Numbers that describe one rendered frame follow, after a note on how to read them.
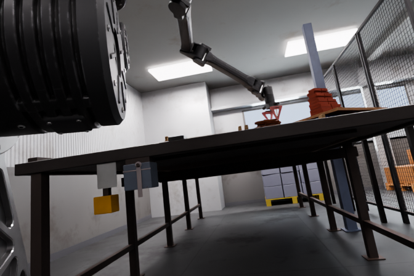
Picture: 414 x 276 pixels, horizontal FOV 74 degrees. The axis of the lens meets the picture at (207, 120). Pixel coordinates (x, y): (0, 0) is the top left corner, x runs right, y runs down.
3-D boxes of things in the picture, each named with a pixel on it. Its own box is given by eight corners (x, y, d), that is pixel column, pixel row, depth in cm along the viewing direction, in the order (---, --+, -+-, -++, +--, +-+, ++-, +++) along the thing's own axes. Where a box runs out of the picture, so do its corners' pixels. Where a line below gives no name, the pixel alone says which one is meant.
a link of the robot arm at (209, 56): (194, 58, 143) (201, 41, 146) (190, 61, 148) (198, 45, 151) (260, 95, 155) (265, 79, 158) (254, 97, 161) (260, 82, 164)
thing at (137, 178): (151, 195, 123) (148, 155, 127) (122, 199, 125) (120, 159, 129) (159, 193, 134) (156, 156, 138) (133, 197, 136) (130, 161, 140)
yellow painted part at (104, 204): (111, 212, 126) (108, 161, 131) (93, 215, 127) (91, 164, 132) (119, 211, 134) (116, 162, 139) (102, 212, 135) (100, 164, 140)
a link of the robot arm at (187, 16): (177, 57, 150) (185, 42, 152) (201, 65, 148) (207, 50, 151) (166, -1, 107) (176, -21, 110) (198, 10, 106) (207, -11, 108)
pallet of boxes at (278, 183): (316, 196, 623) (307, 147, 646) (324, 199, 549) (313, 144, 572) (265, 202, 640) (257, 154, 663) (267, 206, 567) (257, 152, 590)
